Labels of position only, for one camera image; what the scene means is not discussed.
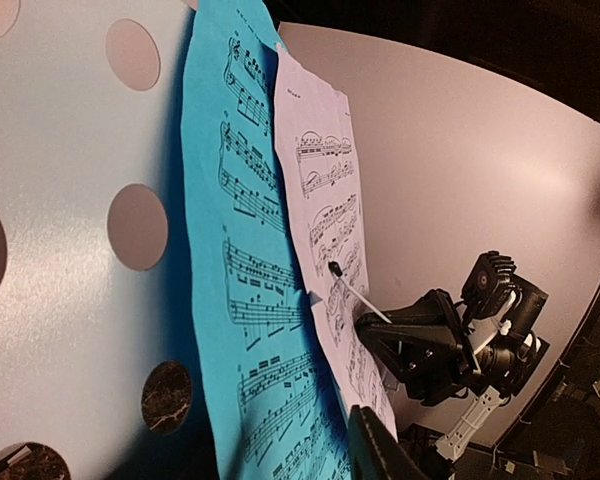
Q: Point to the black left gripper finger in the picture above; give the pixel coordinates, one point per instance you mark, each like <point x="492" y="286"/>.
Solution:
<point x="374" y="453"/>

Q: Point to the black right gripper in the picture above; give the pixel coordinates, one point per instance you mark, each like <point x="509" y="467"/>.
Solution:
<point x="423" y="346"/>

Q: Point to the blue sheet music page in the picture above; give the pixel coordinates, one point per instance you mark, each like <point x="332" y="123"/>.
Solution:
<point x="267" y="386"/>

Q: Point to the lavender sheet music page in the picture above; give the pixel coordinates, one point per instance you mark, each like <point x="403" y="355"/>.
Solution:
<point x="315" y="146"/>

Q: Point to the grey perforated music stand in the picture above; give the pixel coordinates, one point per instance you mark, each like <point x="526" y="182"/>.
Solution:
<point x="100" y="376"/>

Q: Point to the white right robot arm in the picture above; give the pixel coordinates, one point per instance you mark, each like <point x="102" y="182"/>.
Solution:
<point x="453" y="444"/>

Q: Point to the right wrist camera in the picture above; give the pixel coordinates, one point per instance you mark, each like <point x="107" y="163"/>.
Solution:
<point x="497" y="301"/>

